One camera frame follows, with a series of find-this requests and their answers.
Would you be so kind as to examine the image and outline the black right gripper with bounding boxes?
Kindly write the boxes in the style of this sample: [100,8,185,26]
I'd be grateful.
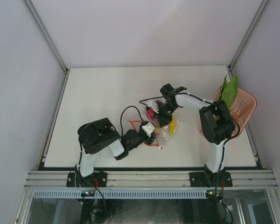
[153,103,178,128]

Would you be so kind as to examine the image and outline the orange fake peach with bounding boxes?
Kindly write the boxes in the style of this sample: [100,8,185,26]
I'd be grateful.
[153,126,161,136]

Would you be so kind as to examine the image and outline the red fake tomato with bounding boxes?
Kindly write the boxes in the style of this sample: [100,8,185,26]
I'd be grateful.
[145,109,156,120]

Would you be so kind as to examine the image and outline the clear zip top bag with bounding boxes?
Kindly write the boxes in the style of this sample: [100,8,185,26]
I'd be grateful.
[128,112,184,150]

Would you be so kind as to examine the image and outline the green fake leafy vegetable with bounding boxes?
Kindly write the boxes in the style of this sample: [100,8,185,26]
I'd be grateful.
[219,76,239,109]

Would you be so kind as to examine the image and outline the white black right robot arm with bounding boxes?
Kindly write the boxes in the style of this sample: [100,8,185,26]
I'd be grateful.
[154,84,240,186]

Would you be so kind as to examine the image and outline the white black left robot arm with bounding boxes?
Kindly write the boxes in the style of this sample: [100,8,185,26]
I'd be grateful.
[75,118,156,187]

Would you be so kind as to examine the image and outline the yellow fake banana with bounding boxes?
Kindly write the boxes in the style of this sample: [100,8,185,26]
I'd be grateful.
[169,117,176,135]

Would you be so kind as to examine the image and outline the pink plastic basket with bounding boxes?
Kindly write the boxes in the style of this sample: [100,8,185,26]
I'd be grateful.
[198,86,258,138]

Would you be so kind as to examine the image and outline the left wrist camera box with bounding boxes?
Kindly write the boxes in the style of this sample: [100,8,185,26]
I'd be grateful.
[141,122,156,137]

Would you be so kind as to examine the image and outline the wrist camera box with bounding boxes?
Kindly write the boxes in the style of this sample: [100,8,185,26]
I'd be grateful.
[146,100,164,115]
[141,122,156,137]

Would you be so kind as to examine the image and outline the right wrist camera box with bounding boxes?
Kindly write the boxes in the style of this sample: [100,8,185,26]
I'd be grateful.
[146,100,164,115]

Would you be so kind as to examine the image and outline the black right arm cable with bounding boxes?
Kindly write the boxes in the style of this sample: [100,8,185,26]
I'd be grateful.
[139,94,242,138]

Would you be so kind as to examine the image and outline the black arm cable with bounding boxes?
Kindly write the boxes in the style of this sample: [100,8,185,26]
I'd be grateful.
[139,94,242,138]
[119,106,145,136]

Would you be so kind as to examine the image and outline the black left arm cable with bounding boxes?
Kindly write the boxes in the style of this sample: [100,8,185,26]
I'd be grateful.
[119,106,145,136]

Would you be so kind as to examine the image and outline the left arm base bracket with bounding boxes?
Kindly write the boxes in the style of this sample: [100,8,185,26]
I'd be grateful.
[66,171,108,188]

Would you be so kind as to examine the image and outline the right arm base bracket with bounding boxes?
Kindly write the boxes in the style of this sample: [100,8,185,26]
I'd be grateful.
[189,171,233,188]

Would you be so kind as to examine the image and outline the aluminium mounting rail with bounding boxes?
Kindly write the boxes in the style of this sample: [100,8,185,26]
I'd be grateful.
[24,170,278,189]

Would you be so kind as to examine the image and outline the perforated cable tray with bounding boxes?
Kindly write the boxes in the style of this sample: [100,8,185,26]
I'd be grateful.
[34,189,207,199]

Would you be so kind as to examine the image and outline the aluminium frame post left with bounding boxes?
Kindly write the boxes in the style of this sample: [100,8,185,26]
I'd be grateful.
[22,0,69,74]

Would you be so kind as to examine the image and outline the aluminium frame post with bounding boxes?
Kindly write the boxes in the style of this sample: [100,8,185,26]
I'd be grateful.
[22,0,69,74]
[227,0,270,73]

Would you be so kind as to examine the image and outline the aluminium frame post right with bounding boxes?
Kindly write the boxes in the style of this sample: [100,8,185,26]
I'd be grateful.
[227,0,270,73]

